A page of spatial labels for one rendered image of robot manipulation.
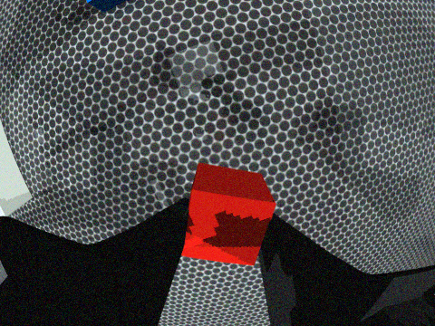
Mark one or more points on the blue cube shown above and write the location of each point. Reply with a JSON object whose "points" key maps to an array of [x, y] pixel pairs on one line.
{"points": [[104, 5]]}

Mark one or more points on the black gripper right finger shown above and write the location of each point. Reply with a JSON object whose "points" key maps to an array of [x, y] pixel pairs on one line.
{"points": [[305, 285]]}

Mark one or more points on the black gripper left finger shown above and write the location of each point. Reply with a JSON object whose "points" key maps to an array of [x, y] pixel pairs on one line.
{"points": [[125, 278]]}

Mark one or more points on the red cube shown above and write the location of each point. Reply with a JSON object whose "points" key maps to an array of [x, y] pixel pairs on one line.
{"points": [[228, 214]]}

